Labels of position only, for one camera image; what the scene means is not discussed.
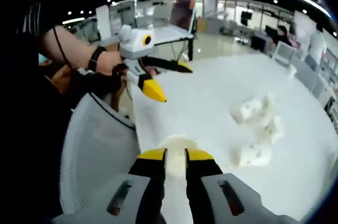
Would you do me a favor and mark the dark wrist band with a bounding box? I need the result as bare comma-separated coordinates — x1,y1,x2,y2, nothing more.
88,46,107,73

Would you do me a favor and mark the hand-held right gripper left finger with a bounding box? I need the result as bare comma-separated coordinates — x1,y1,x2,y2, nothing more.
51,147,168,224

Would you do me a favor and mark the cluster of paper cups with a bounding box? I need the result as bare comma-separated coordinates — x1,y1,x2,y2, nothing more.
229,94,286,167

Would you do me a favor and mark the white side desk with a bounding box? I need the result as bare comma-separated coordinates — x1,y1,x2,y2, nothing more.
147,26,196,61

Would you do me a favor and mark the white office chair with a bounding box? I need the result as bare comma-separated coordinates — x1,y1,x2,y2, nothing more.
271,41,296,66

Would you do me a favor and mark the black cable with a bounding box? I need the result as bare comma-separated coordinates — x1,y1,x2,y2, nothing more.
52,26,74,71

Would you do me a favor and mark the grey mesh office chair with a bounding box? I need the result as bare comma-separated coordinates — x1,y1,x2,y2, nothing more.
59,92,140,216

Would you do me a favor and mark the black screen on stand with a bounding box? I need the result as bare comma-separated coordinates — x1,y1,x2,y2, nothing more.
240,11,254,43

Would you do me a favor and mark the person's left hand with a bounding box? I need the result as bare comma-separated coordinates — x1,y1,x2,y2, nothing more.
97,51,130,81

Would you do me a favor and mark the open laptop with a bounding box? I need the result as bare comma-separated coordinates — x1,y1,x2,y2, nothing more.
168,0,200,36

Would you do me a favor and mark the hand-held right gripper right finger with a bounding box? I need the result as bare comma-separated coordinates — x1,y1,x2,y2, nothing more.
184,148,301,224

